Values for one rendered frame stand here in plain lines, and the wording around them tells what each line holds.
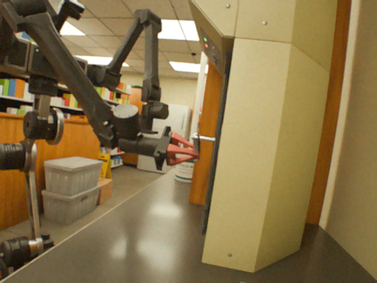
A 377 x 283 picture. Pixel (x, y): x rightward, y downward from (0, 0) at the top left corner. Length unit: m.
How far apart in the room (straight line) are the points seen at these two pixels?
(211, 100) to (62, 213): 2.29
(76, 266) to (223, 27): 0.54
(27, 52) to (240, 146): 1.06
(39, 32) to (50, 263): 0.51
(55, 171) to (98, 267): 2.26
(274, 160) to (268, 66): 0.18
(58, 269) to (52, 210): 2.38
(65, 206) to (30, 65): 1.78
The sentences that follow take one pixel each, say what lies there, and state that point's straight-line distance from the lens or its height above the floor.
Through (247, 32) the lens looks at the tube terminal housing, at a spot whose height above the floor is 1.42.
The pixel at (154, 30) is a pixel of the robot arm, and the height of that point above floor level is 1.64.
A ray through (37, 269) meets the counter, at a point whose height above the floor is 0.94.
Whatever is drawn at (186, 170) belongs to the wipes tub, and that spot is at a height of 1.01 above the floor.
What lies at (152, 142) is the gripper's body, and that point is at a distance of 0.53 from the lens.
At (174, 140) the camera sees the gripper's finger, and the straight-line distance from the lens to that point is 0.53.
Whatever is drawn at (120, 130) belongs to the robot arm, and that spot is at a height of 1.19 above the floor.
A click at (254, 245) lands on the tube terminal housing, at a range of 0.49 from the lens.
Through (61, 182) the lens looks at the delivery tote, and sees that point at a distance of 2.67.
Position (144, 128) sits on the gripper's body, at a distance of 0.93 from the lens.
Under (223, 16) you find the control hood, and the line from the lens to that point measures 0.50.
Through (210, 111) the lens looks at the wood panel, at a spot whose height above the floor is 1.29.
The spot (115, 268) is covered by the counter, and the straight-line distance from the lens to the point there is 0.47.
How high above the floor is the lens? 1.21
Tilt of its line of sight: 3 degrees down
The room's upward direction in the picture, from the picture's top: 8 degrees clockwise
